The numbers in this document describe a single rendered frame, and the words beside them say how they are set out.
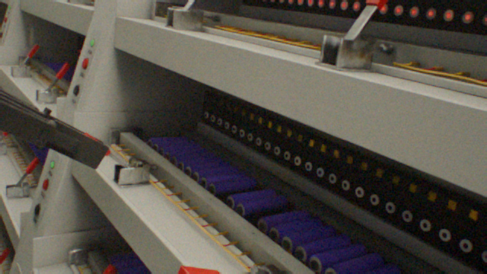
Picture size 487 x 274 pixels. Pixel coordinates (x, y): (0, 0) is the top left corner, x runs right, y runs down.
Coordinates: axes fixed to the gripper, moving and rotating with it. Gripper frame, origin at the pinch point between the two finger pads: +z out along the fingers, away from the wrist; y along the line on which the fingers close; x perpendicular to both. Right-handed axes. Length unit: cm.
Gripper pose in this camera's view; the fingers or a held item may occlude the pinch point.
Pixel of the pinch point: (73, 142)
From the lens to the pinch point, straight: 56.6
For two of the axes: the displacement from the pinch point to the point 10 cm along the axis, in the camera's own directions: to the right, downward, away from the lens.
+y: 5.7, 2.9, -7.7
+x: 5.2, -8.5, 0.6
